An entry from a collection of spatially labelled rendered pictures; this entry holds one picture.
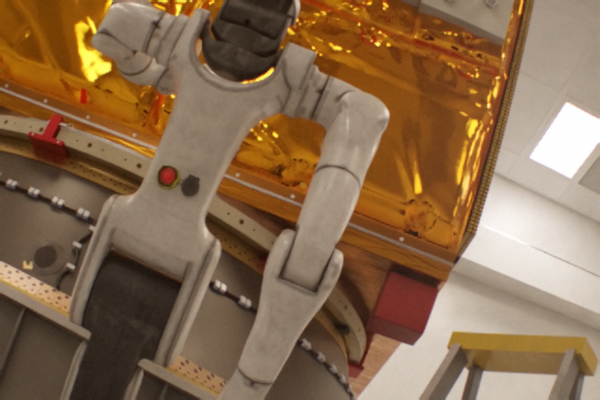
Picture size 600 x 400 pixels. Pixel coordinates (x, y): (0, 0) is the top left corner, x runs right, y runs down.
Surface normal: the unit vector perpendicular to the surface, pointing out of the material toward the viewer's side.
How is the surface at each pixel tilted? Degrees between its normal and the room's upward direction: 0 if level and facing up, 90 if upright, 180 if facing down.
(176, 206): 103
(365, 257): 180
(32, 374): 90
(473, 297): 90
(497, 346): 90
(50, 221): 62
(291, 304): 116
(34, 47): 89
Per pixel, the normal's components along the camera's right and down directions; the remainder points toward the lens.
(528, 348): -0.52, -0.54
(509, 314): 0.13, -0.39
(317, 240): 0.14, -0.18
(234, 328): 0.67, -0.53
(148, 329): 0.02, 0.00
